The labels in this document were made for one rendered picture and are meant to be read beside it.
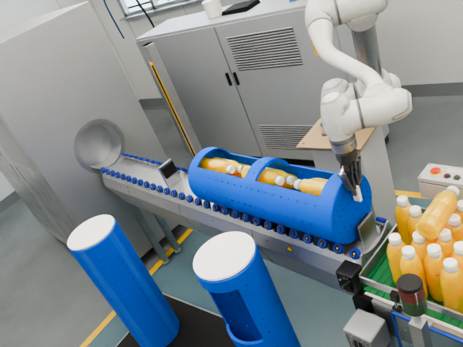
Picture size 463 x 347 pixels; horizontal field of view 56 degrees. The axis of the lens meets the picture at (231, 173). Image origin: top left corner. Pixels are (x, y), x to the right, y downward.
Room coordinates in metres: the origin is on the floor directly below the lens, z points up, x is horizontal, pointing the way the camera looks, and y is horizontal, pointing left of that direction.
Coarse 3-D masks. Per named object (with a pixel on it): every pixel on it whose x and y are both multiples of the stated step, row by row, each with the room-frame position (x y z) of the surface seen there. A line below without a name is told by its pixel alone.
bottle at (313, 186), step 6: (300, 180) 1.49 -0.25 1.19; (306, 180) 1.45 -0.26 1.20; (312, 180) 1.43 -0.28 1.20; (318, 180) 1.42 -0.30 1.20; (300, 186) 1.45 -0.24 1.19; (306, 186) 1.43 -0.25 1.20; (312, 186) 1.41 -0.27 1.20; (318, 186) 1.39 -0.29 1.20; (306, 192) 1.42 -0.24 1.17; (312, 192) 1.40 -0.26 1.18; (318, 192) 1.37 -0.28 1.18
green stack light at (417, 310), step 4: (400, 300) 0.76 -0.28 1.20; (424, 300) 0.74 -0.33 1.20; (404, 304) 0.75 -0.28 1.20; (408, 304) 0.74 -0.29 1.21; (412, 304) 0.73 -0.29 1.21; (416, 304) 0.73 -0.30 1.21; (420, 304) 0.73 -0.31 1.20; (424, 304) 0.73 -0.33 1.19; (404, 308) 0.75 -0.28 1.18; (408, 308) 0.74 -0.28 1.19; (412, 308) 0.73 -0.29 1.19; (416, 308) 0.73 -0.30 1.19; (420, 308) 0.73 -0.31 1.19; (424, 308) 0.73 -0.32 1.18; (404, 312) 0.75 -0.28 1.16; (408, 312) 0.74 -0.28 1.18; (412, 312) 0.74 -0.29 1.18; (416, 312) 0.73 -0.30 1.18; (420, 312) 0.73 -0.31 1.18; (424, 312) 0.73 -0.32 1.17; (412, 316) 0.74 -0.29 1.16; (416, 316) 0.73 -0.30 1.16
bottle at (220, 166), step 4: (204, 160) 1.98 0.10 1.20; (208, 160) 1.96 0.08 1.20; (212, 160) 1.94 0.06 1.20; (216, 160) 1.92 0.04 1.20; (220, 160) 1.90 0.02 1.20; (224, 160) 1.91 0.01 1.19; (200, 164) 1.98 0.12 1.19; (204, 164) 1.96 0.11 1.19; (208, 164) 1.94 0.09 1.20; (212, 164) 1.92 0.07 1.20; (216, 164) 1.89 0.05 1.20; (220, 164) 1.88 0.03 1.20; (224, 164) 1.87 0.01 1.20; (228, 164) 1.87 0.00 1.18; (204, 168) 1.96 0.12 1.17; (208, 168) 1.93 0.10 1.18; (212, 168) 1.90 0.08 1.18; (216, 168) 1.88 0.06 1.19; (220, 168) 1.86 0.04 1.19; (224, 168) 1.85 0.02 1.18; (220, 172) 1.86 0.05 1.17; (224, 172) 1.85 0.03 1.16
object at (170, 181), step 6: (168, 162) 2.39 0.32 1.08; (162, 168) 2.36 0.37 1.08; (168, 168) 2.37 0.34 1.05; (174, 168) 2.39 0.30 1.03; (162, 174) 2.36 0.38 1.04; (168, 174) 2.36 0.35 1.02; (174, 174) 2.39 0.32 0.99; (168, 180) 2.36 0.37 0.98; (174, 180) 2.38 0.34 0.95; (168, 186) 2.36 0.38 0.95
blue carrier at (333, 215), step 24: (192, 168) 1.96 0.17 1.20; (264, 168) 1.64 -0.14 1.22; (288, 168) 1.73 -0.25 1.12; (312, 168) 1.61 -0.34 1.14; (192, 192) 1.95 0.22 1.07; (216, 192) 1.77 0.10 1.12; (240, 192) 1.64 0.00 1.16; (264, 192) 1.53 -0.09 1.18; (288, 192) 1.43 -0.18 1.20; (336, 192) 1.28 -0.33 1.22; (264, 216) 1.54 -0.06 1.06; (288, 216) 1.41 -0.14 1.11; (312, 216) 1.31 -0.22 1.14; (336, 216) 1.25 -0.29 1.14; (360, 216) 1.33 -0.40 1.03; (336, 240) 1.24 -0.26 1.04
